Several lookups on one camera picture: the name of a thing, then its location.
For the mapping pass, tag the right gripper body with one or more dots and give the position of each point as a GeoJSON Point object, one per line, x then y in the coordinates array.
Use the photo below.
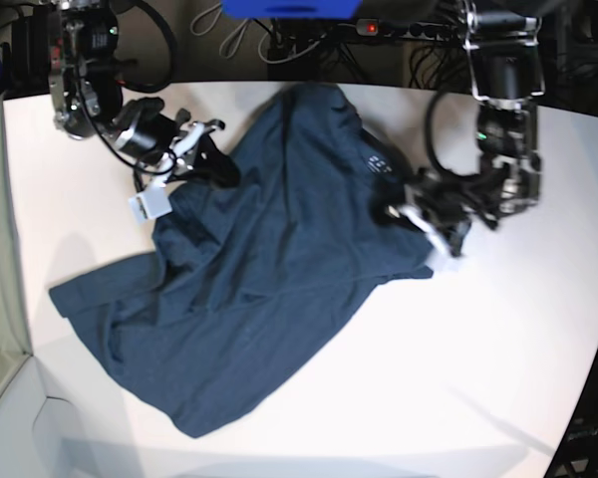
{"type": "Point", "coordinates": [152, 140]}

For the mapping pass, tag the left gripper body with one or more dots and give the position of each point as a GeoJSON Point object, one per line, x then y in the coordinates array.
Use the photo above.
{"type": "Point", "coordinates": [444, 208]}

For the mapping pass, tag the dark blue t-shirt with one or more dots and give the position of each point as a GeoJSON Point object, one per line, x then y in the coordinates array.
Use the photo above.
{"type": "Point", "coordinates": [244, 286]}

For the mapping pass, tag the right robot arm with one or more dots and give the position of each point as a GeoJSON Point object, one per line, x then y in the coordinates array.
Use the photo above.
{"type": "Point", "coordinates": [90, 97]}

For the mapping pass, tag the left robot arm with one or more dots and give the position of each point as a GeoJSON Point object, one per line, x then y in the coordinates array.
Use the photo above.
{"type": "Point", "coordinates": [500, 40]}

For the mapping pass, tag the blue box overhead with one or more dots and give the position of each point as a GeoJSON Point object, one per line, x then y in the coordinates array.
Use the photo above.
{"type": "Point", "coordinates": [291, 9]}

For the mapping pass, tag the black power strip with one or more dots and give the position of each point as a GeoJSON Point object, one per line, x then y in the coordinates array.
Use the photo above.
{"type": "Point", "coordinates": [415, 31]}

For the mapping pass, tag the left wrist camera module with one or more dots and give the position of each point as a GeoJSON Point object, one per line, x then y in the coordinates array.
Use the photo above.
{"type": "Point", "coordinates": [439, 262]}

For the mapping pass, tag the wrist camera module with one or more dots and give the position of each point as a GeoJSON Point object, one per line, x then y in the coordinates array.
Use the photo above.
{"type": "Point", "coordinates": [439, 262]}
{"type": "Point", "coordinates": [150, 204]}

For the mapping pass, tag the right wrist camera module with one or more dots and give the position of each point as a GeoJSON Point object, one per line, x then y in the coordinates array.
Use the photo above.
{"type": "Point", "coordinates": [150, 204]}

